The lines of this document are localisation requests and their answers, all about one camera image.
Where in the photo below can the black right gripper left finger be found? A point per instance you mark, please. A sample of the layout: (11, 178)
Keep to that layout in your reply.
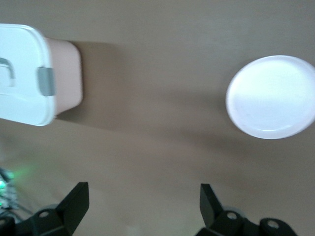
(72, 211)

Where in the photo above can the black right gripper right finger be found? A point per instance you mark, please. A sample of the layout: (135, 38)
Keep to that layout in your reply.
(211, 211)

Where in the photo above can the white lidded storage box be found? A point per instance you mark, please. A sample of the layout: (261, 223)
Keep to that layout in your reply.
(22, 98)

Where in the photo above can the pink round plate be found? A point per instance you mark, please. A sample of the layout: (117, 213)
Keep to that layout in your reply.
(268, 98)

